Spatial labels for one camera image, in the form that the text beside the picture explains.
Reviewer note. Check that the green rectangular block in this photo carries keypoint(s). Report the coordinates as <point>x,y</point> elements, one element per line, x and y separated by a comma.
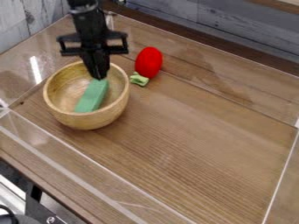
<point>92,97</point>

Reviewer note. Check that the red plush strawberry toy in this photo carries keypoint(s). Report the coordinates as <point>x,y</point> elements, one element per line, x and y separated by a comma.
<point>147,66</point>

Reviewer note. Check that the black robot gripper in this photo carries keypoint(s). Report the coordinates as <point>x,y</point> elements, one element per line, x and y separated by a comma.
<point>91,38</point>

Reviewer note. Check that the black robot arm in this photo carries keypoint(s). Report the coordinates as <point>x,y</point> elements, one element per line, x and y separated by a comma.
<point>81,4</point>

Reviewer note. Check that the brown wooden bowl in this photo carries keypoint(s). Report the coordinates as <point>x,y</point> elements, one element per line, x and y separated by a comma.
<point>65,87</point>

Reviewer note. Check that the black table leg bracket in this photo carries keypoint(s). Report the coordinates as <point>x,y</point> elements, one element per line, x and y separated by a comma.
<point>36,210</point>

